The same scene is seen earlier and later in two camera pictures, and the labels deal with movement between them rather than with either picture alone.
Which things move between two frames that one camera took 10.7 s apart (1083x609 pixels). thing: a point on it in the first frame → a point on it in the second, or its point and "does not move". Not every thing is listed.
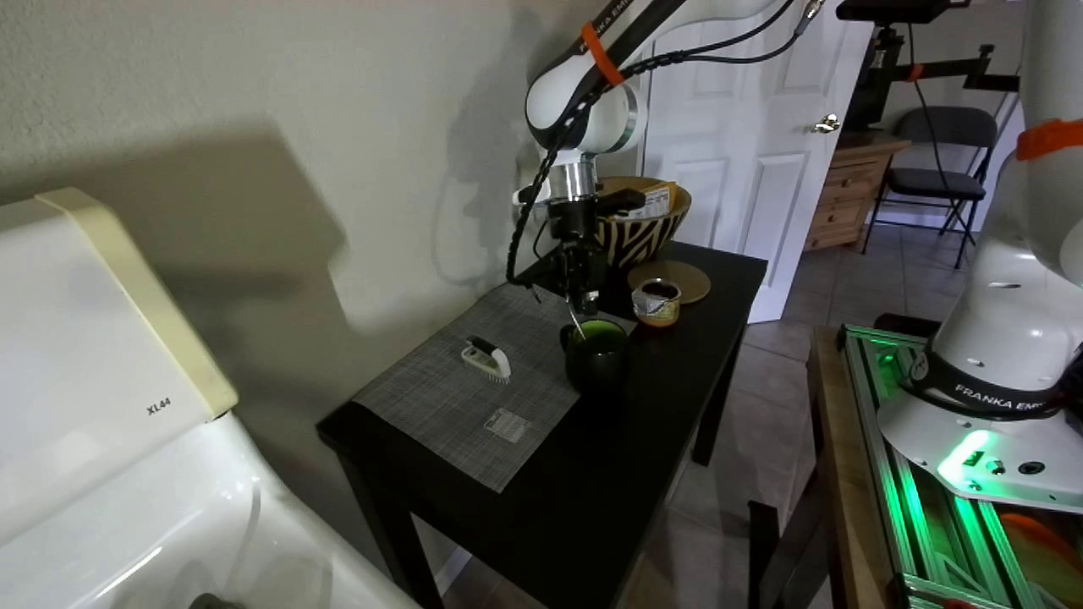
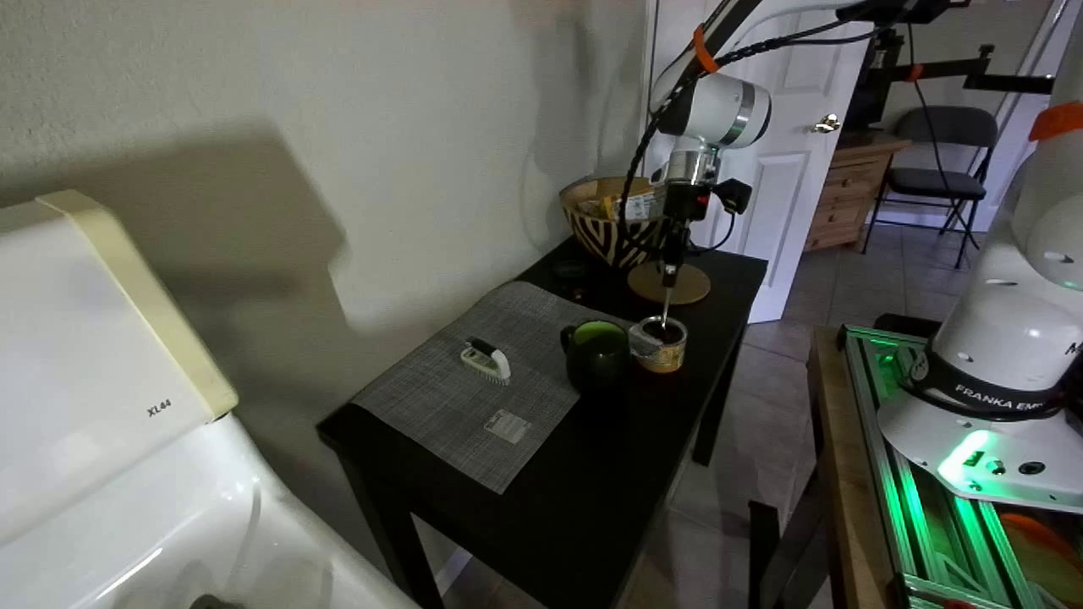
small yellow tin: x=656 y=304 → x=659 y=346
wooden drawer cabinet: x=851 y=199 does not move
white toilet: x=125 y=482 does not move
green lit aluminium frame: x=942 y=546 does not move
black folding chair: x=939 y=157 does not move
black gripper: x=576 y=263 → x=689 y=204
